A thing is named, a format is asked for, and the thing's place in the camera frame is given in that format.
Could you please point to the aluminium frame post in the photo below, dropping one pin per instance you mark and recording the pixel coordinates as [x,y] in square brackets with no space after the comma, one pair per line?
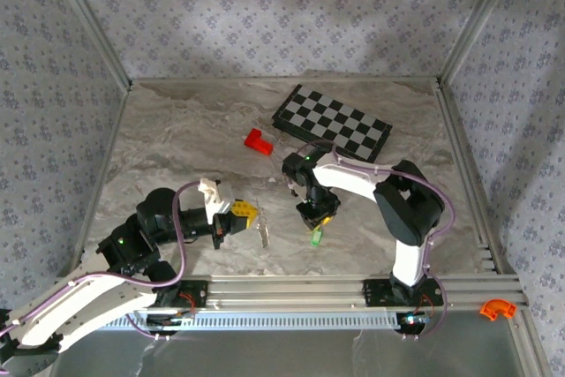
[481,19]
[90,19]

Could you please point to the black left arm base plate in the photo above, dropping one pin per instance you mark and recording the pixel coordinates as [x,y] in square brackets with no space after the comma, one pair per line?
[198,293]

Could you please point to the controller board with LED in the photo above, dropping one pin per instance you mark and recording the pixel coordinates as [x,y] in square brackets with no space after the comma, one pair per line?
[170,319]
[412,320]

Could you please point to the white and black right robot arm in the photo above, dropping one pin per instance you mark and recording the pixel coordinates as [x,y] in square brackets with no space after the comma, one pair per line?
[348,178]

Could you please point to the black and white chessboard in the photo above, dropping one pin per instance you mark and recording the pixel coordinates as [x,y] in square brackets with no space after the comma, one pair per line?
[335,116]

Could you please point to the aluminium front rail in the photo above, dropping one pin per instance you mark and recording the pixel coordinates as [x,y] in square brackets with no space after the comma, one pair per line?
[287,293]

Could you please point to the red plastic block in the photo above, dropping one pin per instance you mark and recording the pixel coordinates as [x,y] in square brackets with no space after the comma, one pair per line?
[258,140]

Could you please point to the metal key organizer with rings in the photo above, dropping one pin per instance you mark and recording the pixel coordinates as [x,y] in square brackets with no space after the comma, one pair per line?
[263,229]

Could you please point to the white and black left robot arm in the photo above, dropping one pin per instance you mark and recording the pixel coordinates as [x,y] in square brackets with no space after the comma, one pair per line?
[88,306]

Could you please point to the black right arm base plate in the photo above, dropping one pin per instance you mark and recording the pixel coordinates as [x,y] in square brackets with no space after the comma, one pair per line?
[375,291]

